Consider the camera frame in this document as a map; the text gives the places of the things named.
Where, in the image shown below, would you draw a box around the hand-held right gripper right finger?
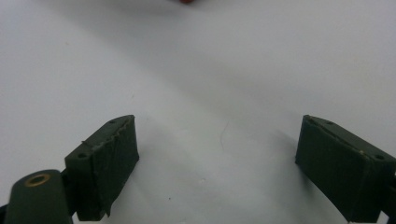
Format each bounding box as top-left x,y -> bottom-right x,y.
294,114 -> 396,224

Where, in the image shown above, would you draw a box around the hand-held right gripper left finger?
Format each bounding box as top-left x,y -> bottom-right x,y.
64,114 -> 140,222

